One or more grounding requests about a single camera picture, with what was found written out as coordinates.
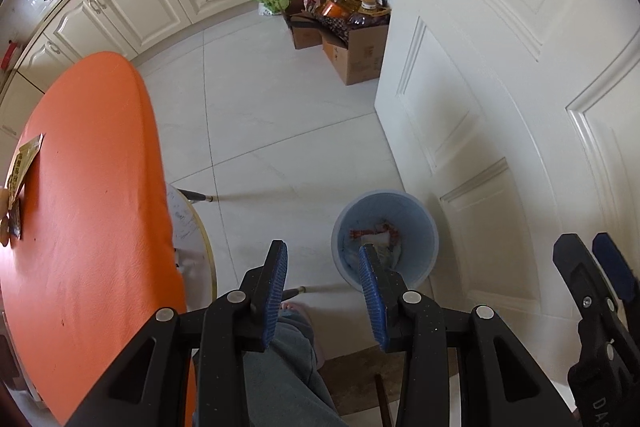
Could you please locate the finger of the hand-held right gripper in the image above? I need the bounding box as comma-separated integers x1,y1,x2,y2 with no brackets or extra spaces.
552,233,627,344
592,232,640,302

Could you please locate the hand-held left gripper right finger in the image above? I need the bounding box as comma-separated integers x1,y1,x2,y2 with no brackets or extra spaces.
357,243,576,427

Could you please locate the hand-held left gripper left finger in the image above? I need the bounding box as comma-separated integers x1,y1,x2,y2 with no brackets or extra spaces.
65,239,290,427

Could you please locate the red white wrapper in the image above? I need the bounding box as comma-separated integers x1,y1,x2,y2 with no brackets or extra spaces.
350,222,401,249

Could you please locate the blue trash bin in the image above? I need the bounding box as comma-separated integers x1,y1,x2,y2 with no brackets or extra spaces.
331,190,441,294

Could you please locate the dark snack packet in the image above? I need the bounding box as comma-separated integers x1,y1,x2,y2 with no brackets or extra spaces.
0,198,23,240

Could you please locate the yellow snack packet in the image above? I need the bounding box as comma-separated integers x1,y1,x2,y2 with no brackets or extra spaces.
4,133,47,210

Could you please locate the person's right leg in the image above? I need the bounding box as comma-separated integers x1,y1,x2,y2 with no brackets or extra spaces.
243,307,341,427

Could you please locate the brown wooden stool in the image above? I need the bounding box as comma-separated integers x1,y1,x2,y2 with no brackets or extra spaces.
320,347,461,427

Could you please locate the white panelled door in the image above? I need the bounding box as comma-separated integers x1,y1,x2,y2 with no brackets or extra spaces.
374,0,640,408

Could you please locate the round orange table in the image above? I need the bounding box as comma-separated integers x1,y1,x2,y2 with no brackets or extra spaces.
0,52,198,425

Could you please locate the large cardboard box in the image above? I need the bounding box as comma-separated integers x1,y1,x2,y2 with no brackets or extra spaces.
321,14,391,86

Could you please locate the small cardboard box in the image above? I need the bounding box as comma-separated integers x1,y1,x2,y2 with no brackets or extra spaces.
281,4,326,50

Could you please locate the red container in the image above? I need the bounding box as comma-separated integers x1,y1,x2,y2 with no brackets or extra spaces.
0,41,20,70

